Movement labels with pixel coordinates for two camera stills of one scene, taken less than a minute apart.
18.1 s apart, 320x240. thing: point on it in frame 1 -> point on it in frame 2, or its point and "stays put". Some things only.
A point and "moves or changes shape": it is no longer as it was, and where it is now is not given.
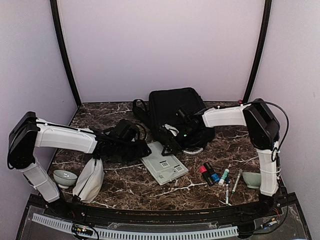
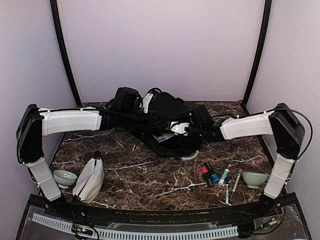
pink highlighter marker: (207, 176) stays put
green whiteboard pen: (236, 181) stays put
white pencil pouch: (89, 183) stays put
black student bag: (177, 113) moves or changes shape
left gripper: (142, 152) -> (150, 124)
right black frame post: (260, 51) stays put
